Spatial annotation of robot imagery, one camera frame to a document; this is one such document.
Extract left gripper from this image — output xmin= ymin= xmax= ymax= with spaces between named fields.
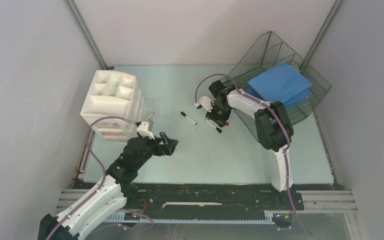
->
xmin=134 ymin=131 xmax=178 ymax=170

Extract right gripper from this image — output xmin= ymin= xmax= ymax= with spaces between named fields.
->
xmin=205 ymin=101 xmax=232 ymax=128

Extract black cap marker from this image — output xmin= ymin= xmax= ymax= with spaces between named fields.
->
xmin=205 ymin=119 xmax=223 ymax=133
xmin=180 ymin=111 xmax=198 ymax=125

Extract white plastic drawer organizer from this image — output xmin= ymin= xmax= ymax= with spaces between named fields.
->
xmin=80 ymin=70 xmax=147 ymax=144

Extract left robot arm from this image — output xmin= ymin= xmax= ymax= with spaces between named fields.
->
xmin=37 ymin=132 xmax=179 ymax=240

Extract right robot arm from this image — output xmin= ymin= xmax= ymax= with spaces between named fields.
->
xmin=195 ymin=80 xmax=294 ymax=209

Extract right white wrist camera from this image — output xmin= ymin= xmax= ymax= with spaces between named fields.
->
xmin=194 ymin=96 xmax=216 ymax=113

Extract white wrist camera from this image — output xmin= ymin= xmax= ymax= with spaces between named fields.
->
xmin=136 ymin=120 xmax=155 ymax=140
xmin=194 ymin=96 xmax=216 ymax=113

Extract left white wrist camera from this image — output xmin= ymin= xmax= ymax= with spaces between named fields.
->
xmin=136 ymin=120 xmax=155 ymax=140

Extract green wire mesh organizer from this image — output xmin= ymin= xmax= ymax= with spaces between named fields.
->
xmin=229 ymin=31 xmax=332 ymax=136

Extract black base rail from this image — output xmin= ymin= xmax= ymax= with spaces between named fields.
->
xmin=125 ymin=183 xmax=292 ymax=222

